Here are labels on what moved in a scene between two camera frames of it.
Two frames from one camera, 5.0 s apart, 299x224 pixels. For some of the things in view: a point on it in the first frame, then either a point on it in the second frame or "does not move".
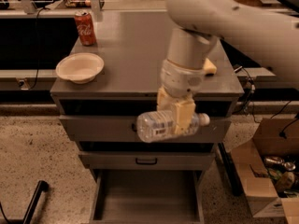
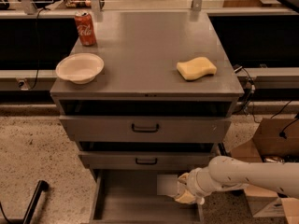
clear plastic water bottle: [172, 119] to [166, 185]
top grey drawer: [122, 129] does not move
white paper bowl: [80, 67] does not move
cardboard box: [268, 166] does not move
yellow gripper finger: [185, 111] to [185, 198]
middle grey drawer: [146, 160] does not move
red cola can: [86, 29] does not move
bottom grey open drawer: [148, 197] does not move
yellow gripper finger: [163, 99] to [184, 177]
